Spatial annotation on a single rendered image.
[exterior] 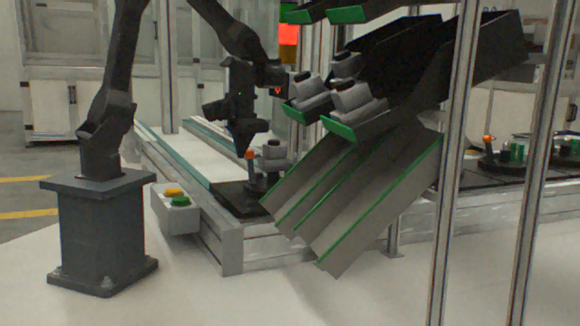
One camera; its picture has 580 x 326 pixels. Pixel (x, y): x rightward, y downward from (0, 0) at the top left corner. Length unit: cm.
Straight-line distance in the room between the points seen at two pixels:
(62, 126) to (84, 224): 547
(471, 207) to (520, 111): 501
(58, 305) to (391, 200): 60
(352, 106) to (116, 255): 52
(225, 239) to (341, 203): 27
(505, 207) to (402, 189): 71
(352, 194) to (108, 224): 44
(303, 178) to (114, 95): 38
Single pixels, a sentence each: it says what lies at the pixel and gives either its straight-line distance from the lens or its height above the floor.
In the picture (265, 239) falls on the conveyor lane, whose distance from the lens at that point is 105.
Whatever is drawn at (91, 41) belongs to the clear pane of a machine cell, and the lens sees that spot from 636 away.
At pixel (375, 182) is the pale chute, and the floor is 110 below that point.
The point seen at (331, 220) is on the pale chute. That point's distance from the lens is 86.
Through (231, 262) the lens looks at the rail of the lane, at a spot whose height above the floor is 89.
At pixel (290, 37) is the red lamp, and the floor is 133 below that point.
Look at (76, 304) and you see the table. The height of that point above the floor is 86.
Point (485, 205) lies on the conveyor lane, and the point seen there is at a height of 93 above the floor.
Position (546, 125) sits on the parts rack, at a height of 121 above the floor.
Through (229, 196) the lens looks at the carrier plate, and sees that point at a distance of 117.
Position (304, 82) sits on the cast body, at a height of 126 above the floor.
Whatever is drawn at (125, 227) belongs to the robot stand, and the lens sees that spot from 101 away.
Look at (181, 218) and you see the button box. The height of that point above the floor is 94.
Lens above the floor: 133
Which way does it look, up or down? 14 degrees down
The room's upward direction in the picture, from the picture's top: 2 degrees clockwise
